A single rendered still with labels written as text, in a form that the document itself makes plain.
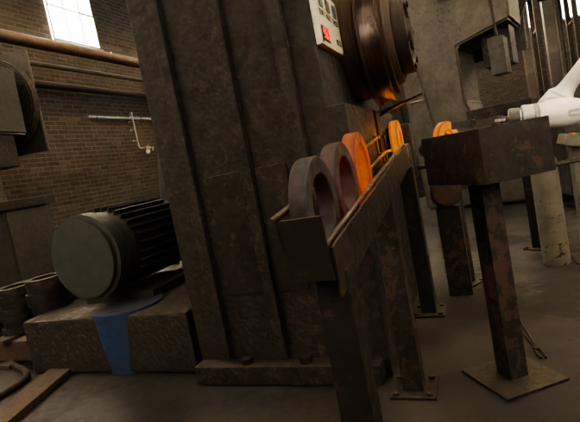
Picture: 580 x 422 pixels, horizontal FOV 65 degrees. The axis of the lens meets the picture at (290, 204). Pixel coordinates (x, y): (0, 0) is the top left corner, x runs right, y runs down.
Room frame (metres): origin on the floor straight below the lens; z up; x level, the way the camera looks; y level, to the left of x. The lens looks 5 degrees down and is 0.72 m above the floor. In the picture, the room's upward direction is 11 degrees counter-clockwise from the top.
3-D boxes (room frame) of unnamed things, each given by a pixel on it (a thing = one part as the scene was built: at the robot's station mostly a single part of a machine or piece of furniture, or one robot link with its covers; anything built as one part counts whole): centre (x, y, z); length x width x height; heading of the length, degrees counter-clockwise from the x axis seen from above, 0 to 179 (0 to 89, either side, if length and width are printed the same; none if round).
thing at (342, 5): (1.85, -0.38, 1.12); 0.47 x 0.10 x 0.47; 158
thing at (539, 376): (1.25, -0.54, 0.36); 0.26 x 0.20 x 0.72; 13
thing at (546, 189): (2.19, -1.23, 0.26); 0.12 x 0.12 x 0.52
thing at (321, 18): (1.54, -0.23, 1.15); 0.26 x 0.02 x 0.18; 158
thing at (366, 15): (1.82, -0.46, 1.11); 0.47 x 0.06 x 0.47; 158
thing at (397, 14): (1.78, -0.55, 1.11); 0.28 x 0.06 x 0.28; 158
